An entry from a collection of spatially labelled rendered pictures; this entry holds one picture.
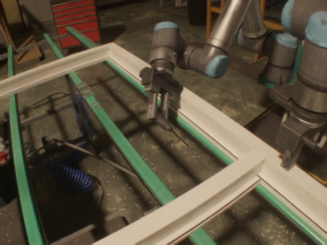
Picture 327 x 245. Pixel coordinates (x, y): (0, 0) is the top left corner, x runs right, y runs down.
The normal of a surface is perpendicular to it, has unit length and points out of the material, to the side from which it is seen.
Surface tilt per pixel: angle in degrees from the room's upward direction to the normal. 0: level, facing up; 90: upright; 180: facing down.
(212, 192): 0
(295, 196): 90
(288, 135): 90
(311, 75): 90
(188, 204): 0
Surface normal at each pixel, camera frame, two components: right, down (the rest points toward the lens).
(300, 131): -0.06, -0.78
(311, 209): -0.84, 0.38
